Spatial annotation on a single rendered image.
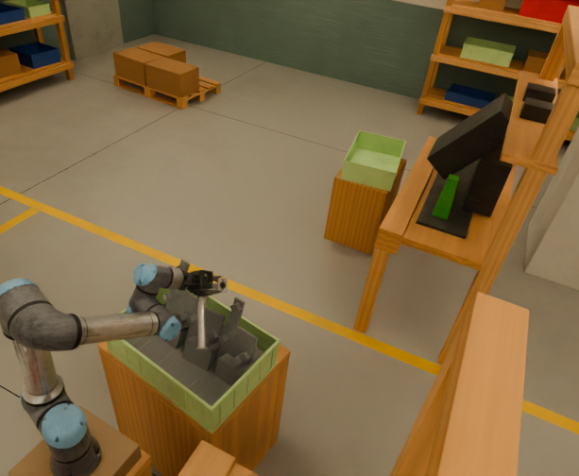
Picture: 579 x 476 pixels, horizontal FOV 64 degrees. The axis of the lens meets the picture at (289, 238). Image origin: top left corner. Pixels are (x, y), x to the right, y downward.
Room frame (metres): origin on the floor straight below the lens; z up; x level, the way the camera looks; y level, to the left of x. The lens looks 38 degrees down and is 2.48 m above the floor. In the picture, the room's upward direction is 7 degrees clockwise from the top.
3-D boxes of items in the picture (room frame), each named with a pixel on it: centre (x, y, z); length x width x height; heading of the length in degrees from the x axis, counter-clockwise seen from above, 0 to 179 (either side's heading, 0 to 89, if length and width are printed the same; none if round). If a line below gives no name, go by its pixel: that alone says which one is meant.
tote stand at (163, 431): (1.31, 0.36, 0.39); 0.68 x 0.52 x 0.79; 58
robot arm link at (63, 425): (0.71, 0.61, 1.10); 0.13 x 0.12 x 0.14; 50
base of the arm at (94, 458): (0.70, 0.60, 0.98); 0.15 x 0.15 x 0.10
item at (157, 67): (6.22, 1.91, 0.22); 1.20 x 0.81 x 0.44; 64
